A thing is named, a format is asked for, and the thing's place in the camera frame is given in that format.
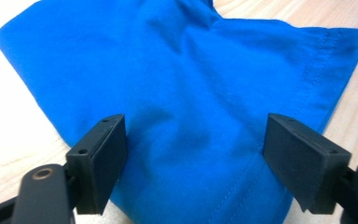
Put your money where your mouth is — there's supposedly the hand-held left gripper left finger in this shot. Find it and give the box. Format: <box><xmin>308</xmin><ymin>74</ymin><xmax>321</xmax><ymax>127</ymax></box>
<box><xmin>65</xmin><ymin>113</ymin><xmax>129</xmax><ymax>216</ymax></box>

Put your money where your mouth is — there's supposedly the blue printed t-shirt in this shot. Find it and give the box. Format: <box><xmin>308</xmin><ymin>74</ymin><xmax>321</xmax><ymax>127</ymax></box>
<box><xmin>0</xmin><ymin>0</ymin><xmax>358</xmax><ymax>224</ymax></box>

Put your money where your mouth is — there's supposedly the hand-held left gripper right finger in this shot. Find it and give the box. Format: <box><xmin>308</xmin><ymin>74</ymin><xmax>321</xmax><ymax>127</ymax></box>
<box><xmin>262</xmin><ymin>113</ymin><xmax>352</xmax><ymax>215</ymax></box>

